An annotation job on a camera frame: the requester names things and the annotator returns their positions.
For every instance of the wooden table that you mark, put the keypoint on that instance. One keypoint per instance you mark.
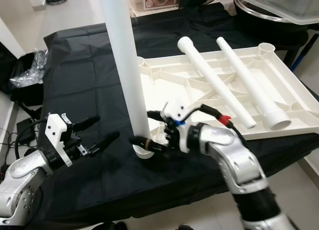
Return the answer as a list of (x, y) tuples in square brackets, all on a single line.
[(137, 13)]

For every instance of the clear plastic storage box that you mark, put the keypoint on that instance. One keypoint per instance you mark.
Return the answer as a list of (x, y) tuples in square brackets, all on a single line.
[(284, 5)]

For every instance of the white plastic table top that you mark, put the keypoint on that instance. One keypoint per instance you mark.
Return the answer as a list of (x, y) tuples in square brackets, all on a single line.
[(184, 95)]

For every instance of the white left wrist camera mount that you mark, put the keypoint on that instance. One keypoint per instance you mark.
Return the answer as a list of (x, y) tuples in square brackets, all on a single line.
[(56, 130)]

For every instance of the crumpled clear plastic wrap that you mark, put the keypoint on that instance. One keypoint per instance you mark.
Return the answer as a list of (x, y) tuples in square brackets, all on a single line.
[(30, 70)]

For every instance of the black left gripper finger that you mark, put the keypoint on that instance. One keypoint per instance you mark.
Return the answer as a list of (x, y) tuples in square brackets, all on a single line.
[(87, 122), (105, 143)]

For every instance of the black tablecloth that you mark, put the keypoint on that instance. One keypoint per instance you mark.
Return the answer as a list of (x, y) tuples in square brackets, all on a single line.
[(79, 75)]

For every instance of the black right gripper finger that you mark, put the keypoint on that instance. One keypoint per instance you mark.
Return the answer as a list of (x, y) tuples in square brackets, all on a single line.
[(147, 145), (158, 116)]

